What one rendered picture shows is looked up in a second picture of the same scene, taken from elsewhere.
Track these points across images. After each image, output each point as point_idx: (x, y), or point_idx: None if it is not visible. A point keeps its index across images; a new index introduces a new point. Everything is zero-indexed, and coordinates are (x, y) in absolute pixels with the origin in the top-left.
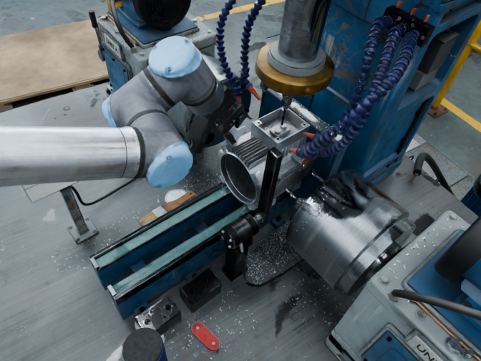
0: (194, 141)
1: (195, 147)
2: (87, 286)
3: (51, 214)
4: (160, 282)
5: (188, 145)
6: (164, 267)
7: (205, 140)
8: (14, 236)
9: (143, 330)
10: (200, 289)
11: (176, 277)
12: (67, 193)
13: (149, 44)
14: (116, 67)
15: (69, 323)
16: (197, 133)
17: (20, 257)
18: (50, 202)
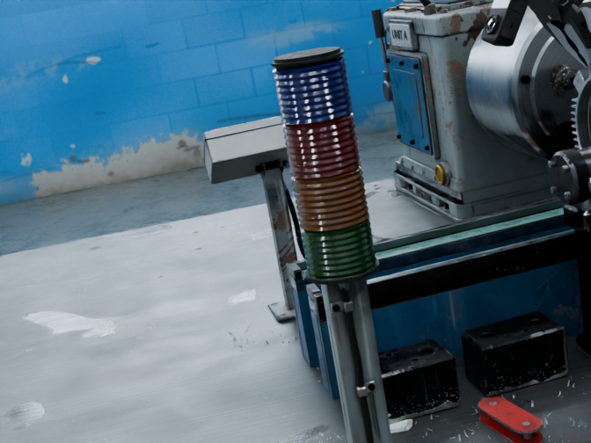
0: (499, 16)
1: (499, 26)
2: (279, 362)
3: (247, 295)
4: (420, 317)
5: (489, 31)
6: (427, 267)
7: (521, 14)
8: (177, 315)
9: (315, 48)
10: (509, 333)
11: (460, 330)
12: (274, 183)
13: (459, 3)
14: (405, 78)
15: (226, 399)
16: (504, 1)
17: (176, 334)
18: (251, 284)
